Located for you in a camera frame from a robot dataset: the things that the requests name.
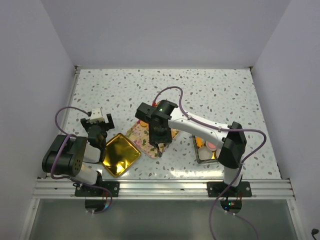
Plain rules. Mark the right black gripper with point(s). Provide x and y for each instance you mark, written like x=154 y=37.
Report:
x=154 y=138

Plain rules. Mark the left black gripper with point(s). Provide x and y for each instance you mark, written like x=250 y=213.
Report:
x=107 y=126

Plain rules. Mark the metal tongs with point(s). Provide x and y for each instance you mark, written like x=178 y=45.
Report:
x=160 y=148

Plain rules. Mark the orange fish cookie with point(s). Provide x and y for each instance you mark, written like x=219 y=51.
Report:
x=199 y=142

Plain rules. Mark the pink round cookie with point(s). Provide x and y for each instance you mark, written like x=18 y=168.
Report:
x=211 y=145

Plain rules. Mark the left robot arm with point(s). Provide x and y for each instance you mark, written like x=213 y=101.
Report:
x=67 y=154

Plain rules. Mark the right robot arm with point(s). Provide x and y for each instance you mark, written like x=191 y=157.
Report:
x=230 y=139

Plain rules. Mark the orange round cookie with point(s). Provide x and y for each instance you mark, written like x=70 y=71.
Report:
x=143 y=124

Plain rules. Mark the gold tin lid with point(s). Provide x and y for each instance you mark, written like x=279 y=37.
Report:
x=120 y=154

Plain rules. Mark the white paper cup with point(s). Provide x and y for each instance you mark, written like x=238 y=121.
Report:
x=211 y=146
x=204 y=153
x=217 y=153

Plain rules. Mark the square cookie tin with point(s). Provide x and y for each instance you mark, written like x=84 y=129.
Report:
x=209 y=145

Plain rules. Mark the left round circuit board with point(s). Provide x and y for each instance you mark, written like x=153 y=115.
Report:
x=96 y=206

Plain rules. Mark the round circuit board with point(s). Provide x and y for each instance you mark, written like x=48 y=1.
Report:
x=232 y=206
x=96 y=206

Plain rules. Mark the right round circuit board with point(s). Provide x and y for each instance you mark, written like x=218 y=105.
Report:
x=232 y=206

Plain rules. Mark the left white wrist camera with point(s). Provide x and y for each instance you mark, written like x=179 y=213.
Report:
x=96 y=116

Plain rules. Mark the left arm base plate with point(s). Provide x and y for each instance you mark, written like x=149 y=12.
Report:
x=88 y=191

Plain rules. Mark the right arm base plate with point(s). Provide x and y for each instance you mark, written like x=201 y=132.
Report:
x=215 y=188

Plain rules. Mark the aluminium frame rail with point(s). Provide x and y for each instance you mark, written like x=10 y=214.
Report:
x=123 y=189

